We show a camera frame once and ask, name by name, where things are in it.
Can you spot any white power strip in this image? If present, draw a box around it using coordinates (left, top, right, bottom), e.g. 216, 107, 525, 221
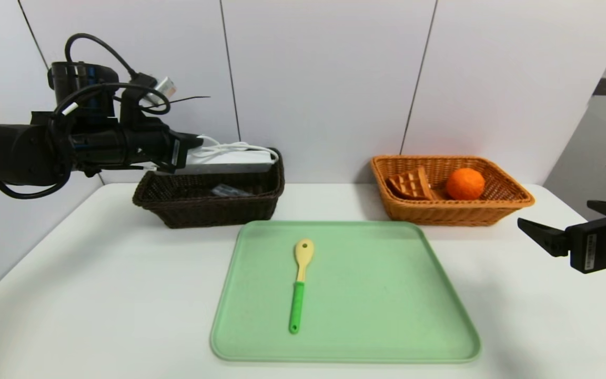
156, 149, 278, 176

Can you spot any grey translucent compass case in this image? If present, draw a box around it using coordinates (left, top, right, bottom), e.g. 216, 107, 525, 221
211, 184, 255, 199

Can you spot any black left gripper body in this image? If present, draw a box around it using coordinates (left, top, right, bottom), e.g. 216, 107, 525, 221
124, 117, 188, 174

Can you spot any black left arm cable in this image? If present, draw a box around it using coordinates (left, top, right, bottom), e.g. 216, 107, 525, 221
0, 33, 211, 200

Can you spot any yellow spoon with green handle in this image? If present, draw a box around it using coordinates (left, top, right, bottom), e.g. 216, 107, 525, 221
289, 238, 315, 335

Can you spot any orange wicker basket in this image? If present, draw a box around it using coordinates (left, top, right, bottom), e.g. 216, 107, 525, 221
370, 155, 535, 227

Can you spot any toy cake slice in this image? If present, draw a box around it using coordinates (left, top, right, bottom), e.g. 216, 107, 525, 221
387, 168, 435, 201

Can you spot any dark brown wicker basket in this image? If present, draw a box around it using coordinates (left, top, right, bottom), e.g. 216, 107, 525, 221
133, 148, 285, 229

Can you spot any orange fruit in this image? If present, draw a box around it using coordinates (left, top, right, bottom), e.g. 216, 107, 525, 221
445, 168, 486, 201

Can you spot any light green plastic tray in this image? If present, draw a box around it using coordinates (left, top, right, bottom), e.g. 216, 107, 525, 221
210, 220, 481, 364

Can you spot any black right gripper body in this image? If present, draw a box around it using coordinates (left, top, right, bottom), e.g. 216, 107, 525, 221
565, 213, 606, 277

